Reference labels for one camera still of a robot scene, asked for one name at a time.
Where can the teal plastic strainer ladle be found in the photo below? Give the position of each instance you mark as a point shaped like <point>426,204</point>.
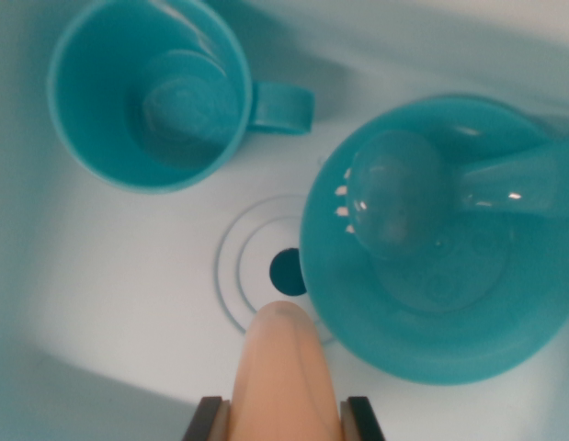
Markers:
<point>394,193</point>

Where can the teal plastic plate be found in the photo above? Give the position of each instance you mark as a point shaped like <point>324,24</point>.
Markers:
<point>426,335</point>

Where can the light blue toy sink unit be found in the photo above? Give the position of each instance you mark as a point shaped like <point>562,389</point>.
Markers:
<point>128,275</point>

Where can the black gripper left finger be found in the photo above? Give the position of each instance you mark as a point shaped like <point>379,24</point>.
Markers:
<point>208,422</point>

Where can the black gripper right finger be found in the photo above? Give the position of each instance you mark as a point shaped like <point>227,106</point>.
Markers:
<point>362,422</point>

